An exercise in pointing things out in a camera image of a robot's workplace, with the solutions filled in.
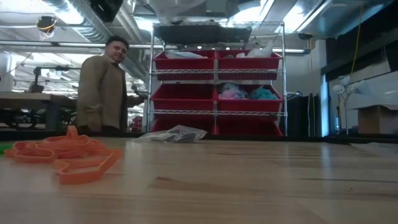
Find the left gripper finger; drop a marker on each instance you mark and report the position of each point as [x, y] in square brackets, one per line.
[107, 9]

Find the orange rubber band pile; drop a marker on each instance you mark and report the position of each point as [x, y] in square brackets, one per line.
[62, 146]

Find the single orange rubber band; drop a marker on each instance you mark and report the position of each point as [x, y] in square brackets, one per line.
[81, 178]

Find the green rubber band pile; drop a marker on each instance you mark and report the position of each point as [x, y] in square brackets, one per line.
[4, 147]

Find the black tube stand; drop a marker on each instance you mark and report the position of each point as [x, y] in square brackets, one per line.
[62, 68]

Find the black plastic bin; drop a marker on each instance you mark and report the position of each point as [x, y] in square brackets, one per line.
[236, 34]
[186, 32]

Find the person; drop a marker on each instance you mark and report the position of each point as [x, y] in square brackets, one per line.
[99, 93]

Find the white cloth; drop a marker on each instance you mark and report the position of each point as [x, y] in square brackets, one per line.
[183, 53]

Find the red plastic bin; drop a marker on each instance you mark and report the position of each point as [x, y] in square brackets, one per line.
[248, 62]
[183, 123]
[248, 127]
[248, 105]
[186, 63]
[183, 99]

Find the grey ceiling air unit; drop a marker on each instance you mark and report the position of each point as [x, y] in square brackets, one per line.
[217, 7]

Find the dark work table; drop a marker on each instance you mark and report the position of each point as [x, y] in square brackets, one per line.
[46, 102]

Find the grey cloth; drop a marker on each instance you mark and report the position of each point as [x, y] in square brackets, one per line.
[231, 85]

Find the pink cloth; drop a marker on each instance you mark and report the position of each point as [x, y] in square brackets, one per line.
[230, 94]

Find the white plastic bag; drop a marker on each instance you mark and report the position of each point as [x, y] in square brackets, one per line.
[258, 51]

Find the teal cloth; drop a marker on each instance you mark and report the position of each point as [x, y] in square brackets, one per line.
[264, 93]

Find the black panels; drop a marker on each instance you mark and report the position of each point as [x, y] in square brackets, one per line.
[303, 115]

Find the white floor lamp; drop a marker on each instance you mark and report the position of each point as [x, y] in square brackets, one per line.
[345, 90]

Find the cardboard box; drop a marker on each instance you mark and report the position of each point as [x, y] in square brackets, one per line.
[376, 119]

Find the silver ceiling duct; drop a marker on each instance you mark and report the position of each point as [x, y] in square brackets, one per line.
[84, 25]

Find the black aluminium table frame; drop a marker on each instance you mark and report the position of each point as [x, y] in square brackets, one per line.
[264, 137]

